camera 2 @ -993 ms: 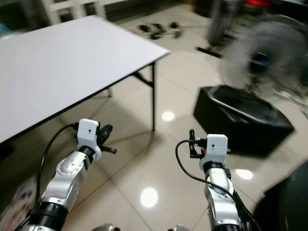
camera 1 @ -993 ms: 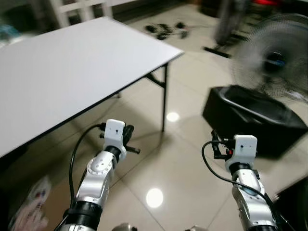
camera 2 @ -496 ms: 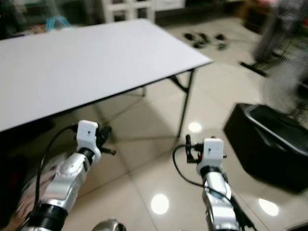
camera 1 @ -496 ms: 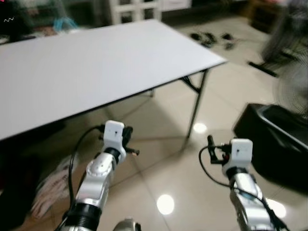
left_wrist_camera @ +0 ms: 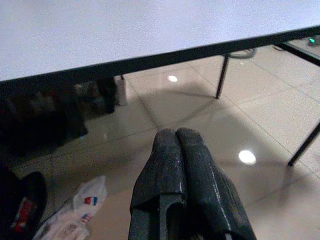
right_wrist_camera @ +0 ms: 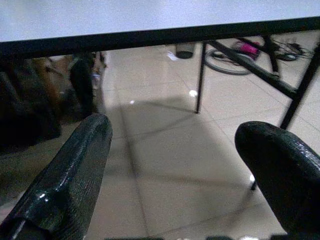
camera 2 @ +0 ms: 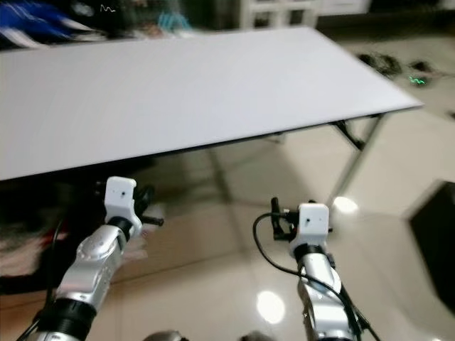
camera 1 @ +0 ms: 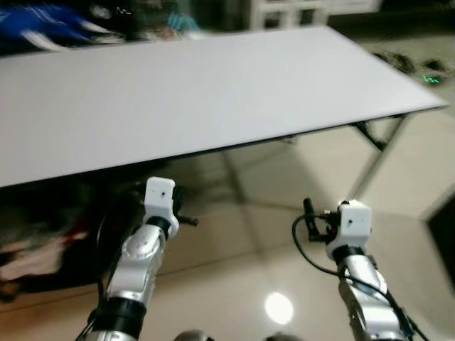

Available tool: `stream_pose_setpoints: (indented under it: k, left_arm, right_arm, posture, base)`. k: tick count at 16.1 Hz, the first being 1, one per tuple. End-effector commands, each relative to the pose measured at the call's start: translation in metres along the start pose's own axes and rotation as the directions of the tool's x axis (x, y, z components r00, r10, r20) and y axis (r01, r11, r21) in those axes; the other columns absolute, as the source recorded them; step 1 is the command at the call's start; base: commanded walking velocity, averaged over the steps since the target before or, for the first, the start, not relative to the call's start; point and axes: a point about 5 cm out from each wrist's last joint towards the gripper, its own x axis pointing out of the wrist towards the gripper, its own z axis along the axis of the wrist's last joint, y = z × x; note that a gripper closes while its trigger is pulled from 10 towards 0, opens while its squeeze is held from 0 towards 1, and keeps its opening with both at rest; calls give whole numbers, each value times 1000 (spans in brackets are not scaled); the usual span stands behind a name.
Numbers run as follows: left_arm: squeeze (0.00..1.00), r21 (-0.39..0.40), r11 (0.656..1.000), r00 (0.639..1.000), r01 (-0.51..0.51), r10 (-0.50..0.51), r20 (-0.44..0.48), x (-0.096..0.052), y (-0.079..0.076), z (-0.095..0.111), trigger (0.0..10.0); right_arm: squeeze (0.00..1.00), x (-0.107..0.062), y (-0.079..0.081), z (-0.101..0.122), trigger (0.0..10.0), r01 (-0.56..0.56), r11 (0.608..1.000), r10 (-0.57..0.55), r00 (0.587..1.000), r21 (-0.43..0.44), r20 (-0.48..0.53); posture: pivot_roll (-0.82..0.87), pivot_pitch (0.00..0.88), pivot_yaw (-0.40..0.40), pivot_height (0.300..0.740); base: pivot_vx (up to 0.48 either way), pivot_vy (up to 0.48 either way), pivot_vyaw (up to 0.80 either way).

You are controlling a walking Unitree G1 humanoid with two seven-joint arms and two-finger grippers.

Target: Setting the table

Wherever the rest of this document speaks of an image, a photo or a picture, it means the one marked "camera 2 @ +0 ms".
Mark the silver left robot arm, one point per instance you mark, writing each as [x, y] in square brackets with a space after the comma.
[89, 263]

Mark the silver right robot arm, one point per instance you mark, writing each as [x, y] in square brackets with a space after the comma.
[316, 288]

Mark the metal folding table leg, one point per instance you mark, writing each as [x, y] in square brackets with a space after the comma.
[357, 156]

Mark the dark clothes pile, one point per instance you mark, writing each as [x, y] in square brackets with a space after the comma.
[21, 249]

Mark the black furniture panel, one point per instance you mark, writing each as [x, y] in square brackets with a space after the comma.
[434, 249]

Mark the device with green light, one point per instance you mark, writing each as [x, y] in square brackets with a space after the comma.
[418, 80]

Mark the white cabinet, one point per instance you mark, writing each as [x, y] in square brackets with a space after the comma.
[291, 8]

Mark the blue white cloth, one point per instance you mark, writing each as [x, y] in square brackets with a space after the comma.
[35, 18]

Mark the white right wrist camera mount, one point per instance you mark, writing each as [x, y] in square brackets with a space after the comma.
[311, 222]

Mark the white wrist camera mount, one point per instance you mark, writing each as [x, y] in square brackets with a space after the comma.
[311, 222]
[119, 195]

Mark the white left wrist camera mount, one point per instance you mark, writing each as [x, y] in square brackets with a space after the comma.
[119, 195]

